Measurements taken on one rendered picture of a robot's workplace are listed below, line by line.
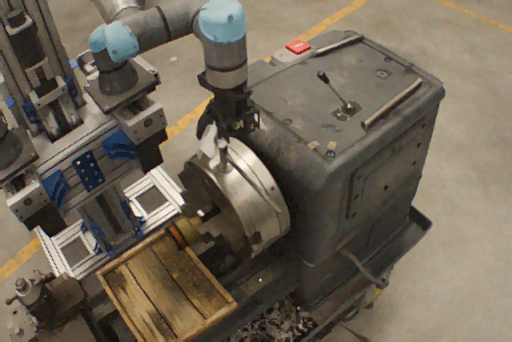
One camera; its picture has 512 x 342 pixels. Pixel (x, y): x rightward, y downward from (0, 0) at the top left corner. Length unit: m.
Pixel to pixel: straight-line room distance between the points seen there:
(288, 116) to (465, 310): 1.55
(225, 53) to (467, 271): 1.99
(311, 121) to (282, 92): 0.14
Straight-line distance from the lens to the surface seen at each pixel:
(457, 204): 2.69
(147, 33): 0.76
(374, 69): 1.34
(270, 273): 1.32
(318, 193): 1.04
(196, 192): 1.15
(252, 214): 1.06
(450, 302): 2.34
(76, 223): 2.49
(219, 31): 0.69
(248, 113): 0.81
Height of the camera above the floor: 2.03
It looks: 49 degrees down
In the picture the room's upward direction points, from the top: 7 degrees counter-clockwise
